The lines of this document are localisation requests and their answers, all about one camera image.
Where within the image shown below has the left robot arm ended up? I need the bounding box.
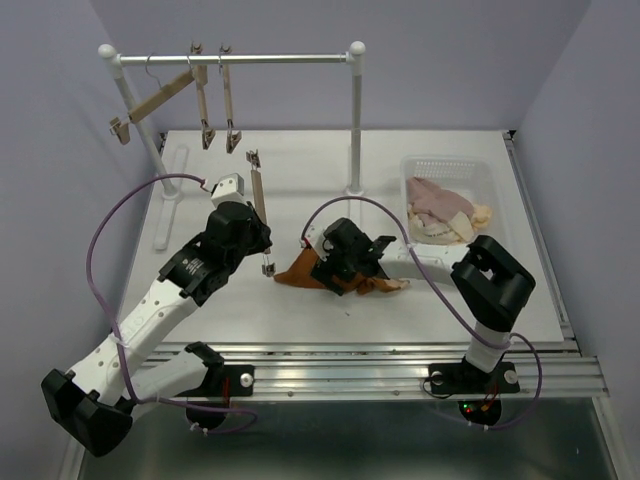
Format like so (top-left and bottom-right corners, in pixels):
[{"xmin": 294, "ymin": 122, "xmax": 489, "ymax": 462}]
[{"xmin": 41, "ymin": 201, "xmax": 271, "ymax": 457}]

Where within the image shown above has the white clothes rack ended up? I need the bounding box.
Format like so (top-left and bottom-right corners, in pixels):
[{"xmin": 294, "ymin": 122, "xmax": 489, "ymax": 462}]
[{"xmin": 97, "ymin": 41, "xmax": 369, "ymax": 250}]

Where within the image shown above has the empty beige clip hanger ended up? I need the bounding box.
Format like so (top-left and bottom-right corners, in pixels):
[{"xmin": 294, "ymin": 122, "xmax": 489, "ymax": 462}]
[{"xmin": 109, "ymin": 54, "xmax": 197, "ymax": 145}]

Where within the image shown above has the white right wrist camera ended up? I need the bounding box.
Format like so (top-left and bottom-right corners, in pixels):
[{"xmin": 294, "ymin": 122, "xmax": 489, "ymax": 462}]
[{"xmin": 301, "ymin": 224, "xmax": 327, "ymax": 261}]

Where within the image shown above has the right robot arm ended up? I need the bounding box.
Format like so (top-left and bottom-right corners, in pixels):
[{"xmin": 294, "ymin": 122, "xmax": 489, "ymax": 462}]
[{"xmin": 303, "ymin": 218, "xmax": 536, "ymax": 392}]

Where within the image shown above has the beige hanger with pink underwear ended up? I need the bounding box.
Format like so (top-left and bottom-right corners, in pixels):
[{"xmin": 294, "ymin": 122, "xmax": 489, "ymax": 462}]
[{"xmin": 219, "ymin": 63, "xmax": 242, "ymax": 154}]

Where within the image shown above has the aluminium mounting rail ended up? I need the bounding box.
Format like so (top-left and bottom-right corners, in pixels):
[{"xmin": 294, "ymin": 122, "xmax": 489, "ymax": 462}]
[{"xmin": 144, "ymin": 342, "xmax": 611, "ymax": 401}]

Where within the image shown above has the beige clip hanger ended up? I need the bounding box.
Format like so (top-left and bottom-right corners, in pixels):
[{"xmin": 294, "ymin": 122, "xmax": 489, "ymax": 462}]
[
  {"xmin": 188, "ymin": 61, "xmax": 216, "ymax": 150},
  {"xmin": 109, "ymin": 54, "xmax": 197, "ymax": 145}
]

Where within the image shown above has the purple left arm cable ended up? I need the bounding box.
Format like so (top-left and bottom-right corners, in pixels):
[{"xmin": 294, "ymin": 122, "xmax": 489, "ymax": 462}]
[{"xmin": 85, "ymin": 173, "xmax": 259, "ymax": 435}]

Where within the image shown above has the beige hanger with brown underwear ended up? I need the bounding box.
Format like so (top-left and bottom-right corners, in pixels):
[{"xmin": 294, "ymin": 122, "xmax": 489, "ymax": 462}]
[{"xmin": 245, "ymin": 150, "xmax": 275, "ymax": 278}]

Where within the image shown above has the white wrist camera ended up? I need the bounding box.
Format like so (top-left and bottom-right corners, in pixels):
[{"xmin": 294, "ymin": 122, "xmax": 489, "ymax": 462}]
[
  {"xmin": 301, "ymin": 224, "xmax": 327, "ymax": 261},
  {"xmin": 211, "ymin": 173, "xmax": 246, "ymax": 209}
]

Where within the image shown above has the cream beige underwear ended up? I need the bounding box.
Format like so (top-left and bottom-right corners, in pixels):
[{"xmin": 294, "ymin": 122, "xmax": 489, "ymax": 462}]
[{"xmin": 407, "ymin": 204, "xmax": 493, "ymax": 245}]

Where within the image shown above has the clear plastic basket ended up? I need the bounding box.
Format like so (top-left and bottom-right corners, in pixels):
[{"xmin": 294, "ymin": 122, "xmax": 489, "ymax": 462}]
[{"xmin": 400, "ymin": 155, "xmax": 512, "ymax": 247}]

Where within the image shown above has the brown underwear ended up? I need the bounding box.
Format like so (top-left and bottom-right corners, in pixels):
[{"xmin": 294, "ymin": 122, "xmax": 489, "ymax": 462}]
[{"xmin": 273, "ymin": 249, "xmax": 410, "ymax": 295}]

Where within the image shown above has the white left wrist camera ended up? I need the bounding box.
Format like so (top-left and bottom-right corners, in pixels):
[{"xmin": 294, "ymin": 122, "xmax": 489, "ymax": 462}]
[{"xmin": 211, "ymin": 173, "xmax": 246, "ymax": 209}]

